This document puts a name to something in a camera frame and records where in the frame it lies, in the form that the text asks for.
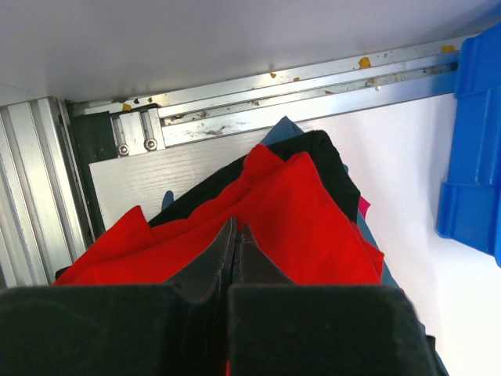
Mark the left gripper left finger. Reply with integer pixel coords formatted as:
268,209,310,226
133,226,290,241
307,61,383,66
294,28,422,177
1,219,237,375

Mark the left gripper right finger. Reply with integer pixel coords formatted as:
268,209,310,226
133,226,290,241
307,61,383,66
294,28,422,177
228,226,438,375

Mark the red t shirt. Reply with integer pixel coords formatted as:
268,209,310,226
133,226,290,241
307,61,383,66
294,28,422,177
56,145,384,286

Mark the black folded t shirt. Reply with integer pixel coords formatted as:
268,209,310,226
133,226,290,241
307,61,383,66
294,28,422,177
149,130,361,226

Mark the blue plastic bin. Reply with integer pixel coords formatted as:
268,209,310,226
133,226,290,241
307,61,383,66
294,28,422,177
436,25,500,260

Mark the side aluminium extrusion rail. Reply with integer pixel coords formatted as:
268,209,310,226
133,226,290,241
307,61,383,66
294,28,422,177
68,38,463,157

